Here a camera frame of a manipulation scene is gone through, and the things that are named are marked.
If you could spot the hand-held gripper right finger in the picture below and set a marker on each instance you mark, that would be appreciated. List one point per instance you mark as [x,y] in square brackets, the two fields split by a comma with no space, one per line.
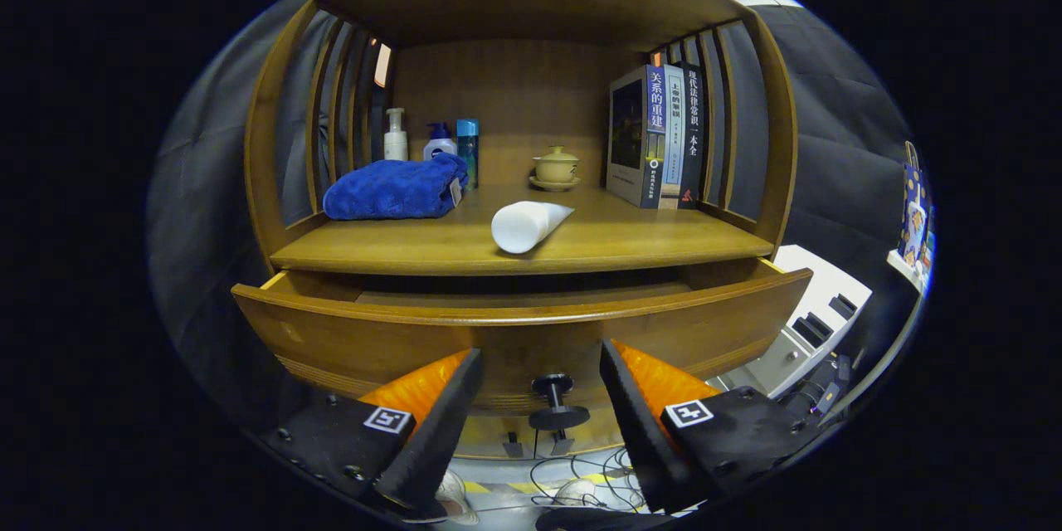
[643,431]

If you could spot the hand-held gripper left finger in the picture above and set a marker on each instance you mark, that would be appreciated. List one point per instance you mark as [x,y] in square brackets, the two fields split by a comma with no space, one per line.
[436,431]

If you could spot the wooden drawer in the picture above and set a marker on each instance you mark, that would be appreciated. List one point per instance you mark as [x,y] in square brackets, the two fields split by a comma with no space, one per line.
[373,340]

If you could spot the white tube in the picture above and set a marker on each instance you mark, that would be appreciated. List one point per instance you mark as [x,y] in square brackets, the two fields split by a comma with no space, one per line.
[523,226]

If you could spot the wooden countertop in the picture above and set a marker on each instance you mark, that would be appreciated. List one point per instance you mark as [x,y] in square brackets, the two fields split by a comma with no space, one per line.
[630,236]

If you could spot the white side cabinet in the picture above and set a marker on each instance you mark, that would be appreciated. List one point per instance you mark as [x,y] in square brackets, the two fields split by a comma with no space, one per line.
[817,282]

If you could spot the white shoe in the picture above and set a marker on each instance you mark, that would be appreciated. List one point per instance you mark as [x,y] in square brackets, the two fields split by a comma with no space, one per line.
[455,498]
[577,491]

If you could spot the black power adapter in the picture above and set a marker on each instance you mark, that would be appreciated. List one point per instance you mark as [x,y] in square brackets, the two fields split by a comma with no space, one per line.
[832,382]

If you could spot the blue towel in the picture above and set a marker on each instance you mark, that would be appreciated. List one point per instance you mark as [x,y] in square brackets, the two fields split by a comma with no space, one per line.
[390,191]

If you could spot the beige saucer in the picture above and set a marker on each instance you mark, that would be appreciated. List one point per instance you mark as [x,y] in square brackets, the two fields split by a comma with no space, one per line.
[556,186]

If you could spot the beige lidded teacup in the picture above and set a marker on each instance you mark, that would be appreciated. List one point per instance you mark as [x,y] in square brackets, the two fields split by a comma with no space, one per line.
[556,166]

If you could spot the white bottle blue cap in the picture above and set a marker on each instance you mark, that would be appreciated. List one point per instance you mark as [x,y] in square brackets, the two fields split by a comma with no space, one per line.
[439,148]

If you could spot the teal bottle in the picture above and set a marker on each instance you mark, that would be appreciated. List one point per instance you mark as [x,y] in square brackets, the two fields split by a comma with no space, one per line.
[468,145]

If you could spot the white pump bottle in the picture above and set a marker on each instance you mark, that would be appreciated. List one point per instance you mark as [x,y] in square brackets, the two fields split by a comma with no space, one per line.
[396,145]

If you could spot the light spine book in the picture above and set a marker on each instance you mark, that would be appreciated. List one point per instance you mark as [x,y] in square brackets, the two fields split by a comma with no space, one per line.
[674,133]

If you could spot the blue spine book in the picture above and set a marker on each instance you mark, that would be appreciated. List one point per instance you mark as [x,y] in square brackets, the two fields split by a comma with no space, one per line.
[655,124]

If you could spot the white shelf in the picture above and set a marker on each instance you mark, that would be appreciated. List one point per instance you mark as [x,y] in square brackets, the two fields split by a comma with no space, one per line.
[908,272]

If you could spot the black spine book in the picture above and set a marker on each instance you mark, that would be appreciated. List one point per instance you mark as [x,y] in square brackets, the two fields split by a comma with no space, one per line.
[694,124]

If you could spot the black backdrop cloth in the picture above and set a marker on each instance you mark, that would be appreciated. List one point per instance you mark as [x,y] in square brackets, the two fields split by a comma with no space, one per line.
[830,141]

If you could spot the blue dotted gift bag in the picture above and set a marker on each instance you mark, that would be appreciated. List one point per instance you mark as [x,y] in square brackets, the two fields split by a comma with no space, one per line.
[913,216]

